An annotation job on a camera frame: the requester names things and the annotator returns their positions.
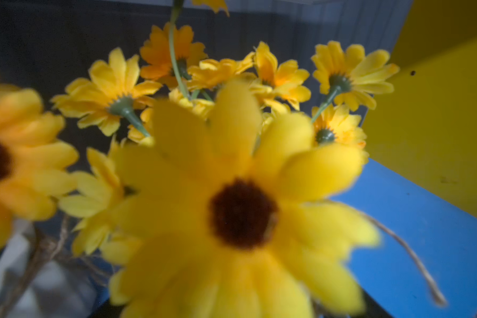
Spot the sunflower pot back row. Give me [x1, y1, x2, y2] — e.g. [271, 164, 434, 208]
[49, 0, 448, 318]
[0, 83, 99, 317]

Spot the yellow wooden shelf unit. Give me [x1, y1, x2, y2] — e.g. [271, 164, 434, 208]
[325, 1, 477, 317]

